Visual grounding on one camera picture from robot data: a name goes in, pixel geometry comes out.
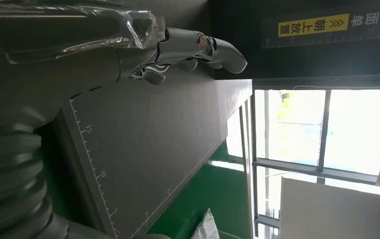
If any white panel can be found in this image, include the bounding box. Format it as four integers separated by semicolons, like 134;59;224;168
280;175;380;239

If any dark green table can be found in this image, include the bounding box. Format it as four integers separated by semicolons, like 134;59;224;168
35;124;98;229

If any grey plastic mailer package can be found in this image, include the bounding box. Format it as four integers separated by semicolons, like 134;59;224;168
190;208;221;239

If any black scanner pad with ruler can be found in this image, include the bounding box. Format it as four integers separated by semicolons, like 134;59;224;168
50;65;253;239

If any dark window frame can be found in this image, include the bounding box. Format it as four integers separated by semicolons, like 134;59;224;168
238;87;380;239

